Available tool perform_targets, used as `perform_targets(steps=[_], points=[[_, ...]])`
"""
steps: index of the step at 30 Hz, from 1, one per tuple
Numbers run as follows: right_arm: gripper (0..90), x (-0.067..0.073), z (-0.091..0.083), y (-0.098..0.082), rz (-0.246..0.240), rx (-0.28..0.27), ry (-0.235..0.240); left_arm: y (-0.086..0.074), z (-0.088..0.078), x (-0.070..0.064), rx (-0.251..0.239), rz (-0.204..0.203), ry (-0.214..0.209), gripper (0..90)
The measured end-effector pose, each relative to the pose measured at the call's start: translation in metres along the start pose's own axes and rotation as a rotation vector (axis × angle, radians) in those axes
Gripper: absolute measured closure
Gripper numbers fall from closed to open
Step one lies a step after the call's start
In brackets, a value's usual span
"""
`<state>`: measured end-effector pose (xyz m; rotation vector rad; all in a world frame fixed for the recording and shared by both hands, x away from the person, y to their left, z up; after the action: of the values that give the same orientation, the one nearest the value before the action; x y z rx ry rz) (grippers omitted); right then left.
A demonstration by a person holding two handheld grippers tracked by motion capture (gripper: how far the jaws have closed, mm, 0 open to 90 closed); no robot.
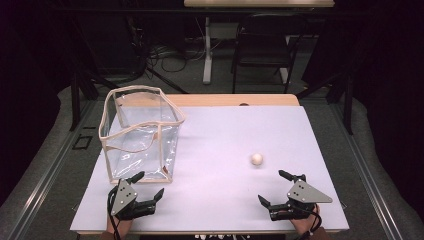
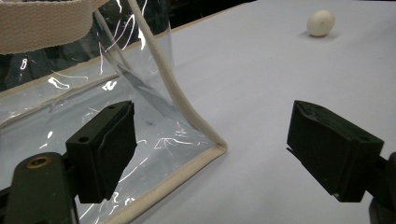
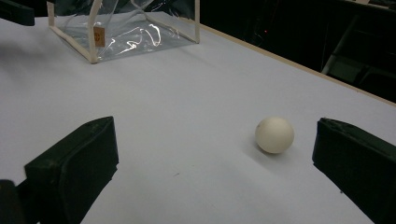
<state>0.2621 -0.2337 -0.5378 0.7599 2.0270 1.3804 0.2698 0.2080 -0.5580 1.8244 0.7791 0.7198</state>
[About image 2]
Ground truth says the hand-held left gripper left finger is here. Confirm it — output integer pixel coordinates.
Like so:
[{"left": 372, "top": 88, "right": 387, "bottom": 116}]
[{"left": 65, "top": 100, "right": 138, "bottom": 204}]

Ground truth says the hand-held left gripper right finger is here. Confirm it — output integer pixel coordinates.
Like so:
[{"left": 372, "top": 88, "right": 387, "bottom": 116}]
[{"left": 286, "top": 99, "right": 385, "bottom": 203}]

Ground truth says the clear plastic bag beige trim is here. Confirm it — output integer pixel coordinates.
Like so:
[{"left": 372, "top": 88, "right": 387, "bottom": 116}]
[{"left": 0, "top": 0, "right": 229, "bottom": 224}]

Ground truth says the white egg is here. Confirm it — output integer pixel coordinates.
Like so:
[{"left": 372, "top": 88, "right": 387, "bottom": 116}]
[{"left": 306, "top": 9, "right": 336, "bottom": 38}]

